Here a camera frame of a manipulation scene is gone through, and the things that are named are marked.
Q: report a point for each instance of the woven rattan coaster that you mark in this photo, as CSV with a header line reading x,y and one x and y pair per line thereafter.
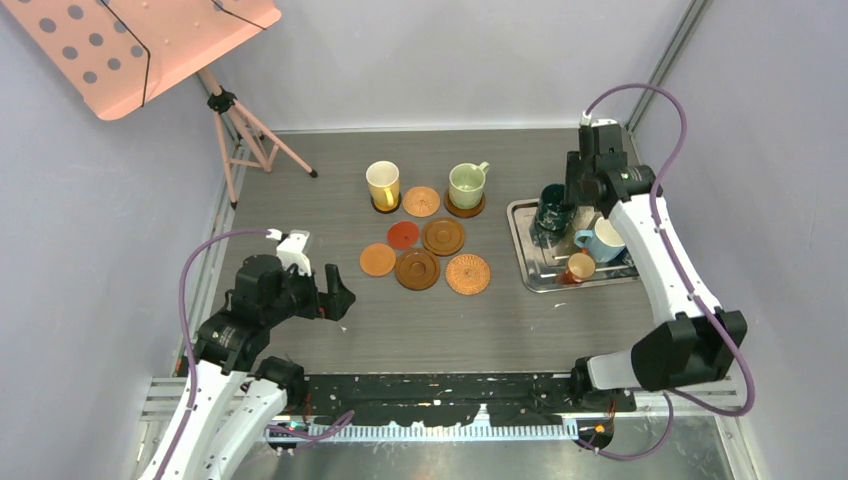
x,y
468,274
421,201

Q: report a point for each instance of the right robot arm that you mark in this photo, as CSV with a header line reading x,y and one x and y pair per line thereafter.
x,y
693,335

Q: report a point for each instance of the dark wooden coaster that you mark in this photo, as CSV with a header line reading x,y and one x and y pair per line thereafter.
x,y
417,269
463,213

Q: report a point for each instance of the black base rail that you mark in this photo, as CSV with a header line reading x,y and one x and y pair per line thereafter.
x,y
443,400

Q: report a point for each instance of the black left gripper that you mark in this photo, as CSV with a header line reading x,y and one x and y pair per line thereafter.
x,y
331,304

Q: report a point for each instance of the cream mug tall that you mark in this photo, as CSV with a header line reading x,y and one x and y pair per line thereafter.
x,y
584,218

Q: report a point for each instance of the brown wooden coaster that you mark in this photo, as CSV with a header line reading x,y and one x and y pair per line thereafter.
x,y
443,236

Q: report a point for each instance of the red round coaster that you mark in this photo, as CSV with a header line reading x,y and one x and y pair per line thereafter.
x,y
403,235

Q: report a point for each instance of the small brown cup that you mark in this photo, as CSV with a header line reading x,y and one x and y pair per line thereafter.
x,y
580,267

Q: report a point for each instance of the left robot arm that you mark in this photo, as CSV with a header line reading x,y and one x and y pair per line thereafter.
x,y
232,395

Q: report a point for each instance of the metal tray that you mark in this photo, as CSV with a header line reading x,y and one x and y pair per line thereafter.
x,y
541,266

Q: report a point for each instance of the dark green mug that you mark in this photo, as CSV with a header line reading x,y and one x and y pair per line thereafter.
x,y
553,215

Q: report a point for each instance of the pink music stand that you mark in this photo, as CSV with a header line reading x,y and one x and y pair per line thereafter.
x,y
121,54

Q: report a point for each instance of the light green mug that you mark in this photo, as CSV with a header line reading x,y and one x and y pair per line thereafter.
x,y
466,184

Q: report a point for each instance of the white light blue mug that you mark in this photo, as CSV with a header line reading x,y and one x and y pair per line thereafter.
x,y
602,241

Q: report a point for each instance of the yellow cup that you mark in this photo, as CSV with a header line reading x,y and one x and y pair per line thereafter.
x,y
383,181

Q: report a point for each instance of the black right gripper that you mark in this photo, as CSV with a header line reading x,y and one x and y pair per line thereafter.
x,y
572,191

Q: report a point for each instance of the orange black face coaster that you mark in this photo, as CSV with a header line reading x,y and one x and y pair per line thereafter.
x,y
386,209

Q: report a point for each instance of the light orange wooden coaster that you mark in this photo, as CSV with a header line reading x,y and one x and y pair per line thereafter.
x,y
377,259

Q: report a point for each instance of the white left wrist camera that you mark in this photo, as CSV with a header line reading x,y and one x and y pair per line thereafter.
x,y
292,249

